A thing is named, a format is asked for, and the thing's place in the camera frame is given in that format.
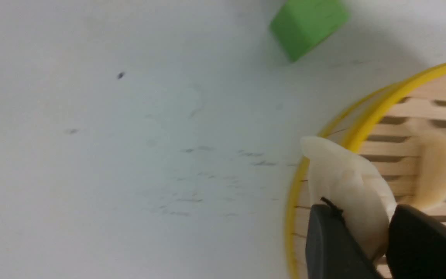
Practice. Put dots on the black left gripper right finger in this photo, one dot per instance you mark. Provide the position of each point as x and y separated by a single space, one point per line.
417 245

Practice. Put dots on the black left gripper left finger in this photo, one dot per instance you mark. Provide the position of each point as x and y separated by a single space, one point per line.
330 250

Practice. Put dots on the white dumpling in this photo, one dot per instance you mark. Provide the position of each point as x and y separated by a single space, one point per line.
354 185
430 190

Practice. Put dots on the yellow rimmed bamboo steamer tray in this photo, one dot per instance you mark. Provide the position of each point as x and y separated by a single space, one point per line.
376 127

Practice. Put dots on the green foam cube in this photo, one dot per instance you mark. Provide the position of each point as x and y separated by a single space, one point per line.
301 25

